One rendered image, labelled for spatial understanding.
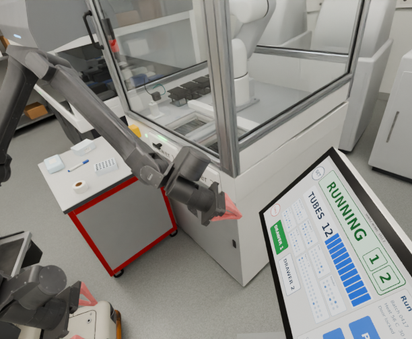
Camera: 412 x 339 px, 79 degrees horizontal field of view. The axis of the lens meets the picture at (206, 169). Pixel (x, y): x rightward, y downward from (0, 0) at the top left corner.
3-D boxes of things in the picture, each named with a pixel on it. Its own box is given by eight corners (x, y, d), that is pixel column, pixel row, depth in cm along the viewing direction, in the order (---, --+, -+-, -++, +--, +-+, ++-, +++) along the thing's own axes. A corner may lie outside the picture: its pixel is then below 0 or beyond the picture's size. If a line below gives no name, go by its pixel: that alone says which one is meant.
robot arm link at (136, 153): (57, 75, 70) (19, 64, 59) (69, 58, 69) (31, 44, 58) (164, 184, 66) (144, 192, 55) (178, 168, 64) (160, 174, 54)
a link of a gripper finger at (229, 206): (246, 196, 67) (217, 181, 64) (250, 216, 61) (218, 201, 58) (231, 211, 70) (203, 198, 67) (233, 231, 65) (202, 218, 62)
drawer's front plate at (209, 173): (219, 193, 114) (216, 175, 108) (182, 168, 133) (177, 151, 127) (221, 191, 115) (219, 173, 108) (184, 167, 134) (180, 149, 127)
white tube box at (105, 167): (97, 176, 148) (95, 171, 146) (95, 169, 154) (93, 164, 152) (118, 169, 151) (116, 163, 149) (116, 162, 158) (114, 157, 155)
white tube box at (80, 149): (81, 157, 169) (77, 151, 165) (73, 154, 173) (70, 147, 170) (96, 147, 176) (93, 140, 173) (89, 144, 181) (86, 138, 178)
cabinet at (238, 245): (244, 294, 158) (237, 205, 109) (159, 211, 225) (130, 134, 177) (326, 210, 201) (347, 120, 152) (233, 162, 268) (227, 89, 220)
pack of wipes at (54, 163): (65, 168, 160) (62, 162, 157) (50, 175, 156) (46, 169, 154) (61, 159, 170) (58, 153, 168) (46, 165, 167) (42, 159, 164)
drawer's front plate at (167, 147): (179, 166, 135) (174, 149, 128) (151, 148, 154) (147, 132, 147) (182, 165, 136) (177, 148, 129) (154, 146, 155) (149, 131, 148)
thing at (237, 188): (235, 204, 110) (233, 178, 101) (131, 133, 177) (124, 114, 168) (345, 120, 153) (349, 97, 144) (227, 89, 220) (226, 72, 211)
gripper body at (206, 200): (221, 183, 65) (196, 171, 62) (223, 212, 56) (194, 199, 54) (207, 198, 68) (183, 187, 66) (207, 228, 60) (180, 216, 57)
